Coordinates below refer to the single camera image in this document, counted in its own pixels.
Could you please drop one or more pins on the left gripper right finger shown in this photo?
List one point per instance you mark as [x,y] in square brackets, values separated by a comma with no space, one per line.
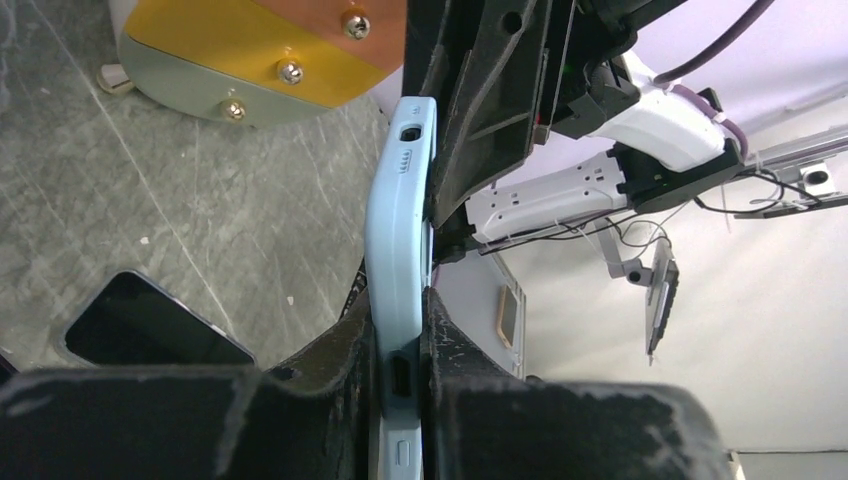
[481,422]

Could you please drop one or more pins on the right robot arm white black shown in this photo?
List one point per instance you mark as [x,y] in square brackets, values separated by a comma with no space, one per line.
[669,143]

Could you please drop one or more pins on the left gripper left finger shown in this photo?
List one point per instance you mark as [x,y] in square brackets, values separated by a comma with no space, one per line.
[307,418]

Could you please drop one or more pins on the aluminium frame rail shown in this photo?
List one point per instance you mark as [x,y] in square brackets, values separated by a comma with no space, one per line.
[802,166]

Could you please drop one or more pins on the white cylinder orange yellow face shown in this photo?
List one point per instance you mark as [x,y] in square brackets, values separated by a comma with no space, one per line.
[257,63]

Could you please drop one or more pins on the light blue phone case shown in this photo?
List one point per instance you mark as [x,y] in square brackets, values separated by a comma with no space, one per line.
[398,256]

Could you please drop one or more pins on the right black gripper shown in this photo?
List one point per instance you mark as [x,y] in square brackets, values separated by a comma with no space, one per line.
[495,70]

